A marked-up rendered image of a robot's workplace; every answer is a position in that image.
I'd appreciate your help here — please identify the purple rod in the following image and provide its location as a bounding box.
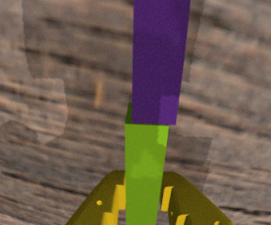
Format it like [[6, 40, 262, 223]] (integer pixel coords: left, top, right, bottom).
[[131, 0, 190, 125]]

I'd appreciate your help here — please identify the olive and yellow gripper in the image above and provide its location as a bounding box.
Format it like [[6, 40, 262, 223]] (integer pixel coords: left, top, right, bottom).
[[66, 170, 234, 225]]

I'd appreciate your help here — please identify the lime green rod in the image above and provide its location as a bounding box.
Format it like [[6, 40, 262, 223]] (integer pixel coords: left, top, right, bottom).
[[125, 102, 169, 225]]

